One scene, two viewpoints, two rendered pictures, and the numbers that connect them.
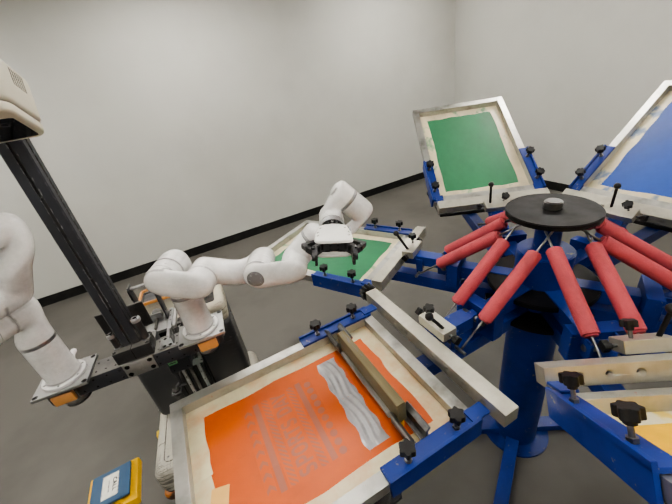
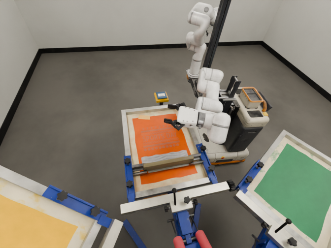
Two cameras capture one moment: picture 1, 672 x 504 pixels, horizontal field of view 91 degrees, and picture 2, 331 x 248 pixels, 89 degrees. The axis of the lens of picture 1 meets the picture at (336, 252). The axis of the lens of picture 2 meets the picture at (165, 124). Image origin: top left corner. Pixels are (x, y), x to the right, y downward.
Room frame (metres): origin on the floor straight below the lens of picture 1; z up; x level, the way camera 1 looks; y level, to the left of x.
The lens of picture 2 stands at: (0.74, -0.59, 2.10)
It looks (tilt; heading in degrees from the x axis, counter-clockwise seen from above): 50 degrees down; 95
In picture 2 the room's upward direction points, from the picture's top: 6 degrees clockwise
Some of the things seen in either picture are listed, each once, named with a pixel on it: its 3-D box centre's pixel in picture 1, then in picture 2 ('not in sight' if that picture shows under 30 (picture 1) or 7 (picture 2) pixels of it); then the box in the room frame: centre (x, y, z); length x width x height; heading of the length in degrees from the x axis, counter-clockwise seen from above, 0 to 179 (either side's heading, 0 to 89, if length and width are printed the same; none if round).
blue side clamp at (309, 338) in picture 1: (336, 330); (204, 162); (1.01, 0.05, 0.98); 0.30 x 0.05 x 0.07; 113
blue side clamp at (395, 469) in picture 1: (433, 449); (129, 176); (0.50, -0.16, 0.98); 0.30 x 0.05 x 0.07; 113
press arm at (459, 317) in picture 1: (449, 327); (182, 217); (0.88, -0.35, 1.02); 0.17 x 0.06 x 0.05; 113
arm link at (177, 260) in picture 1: (175, 275); (212, 79); (0.96, 0.54, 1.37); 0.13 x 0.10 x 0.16; 177
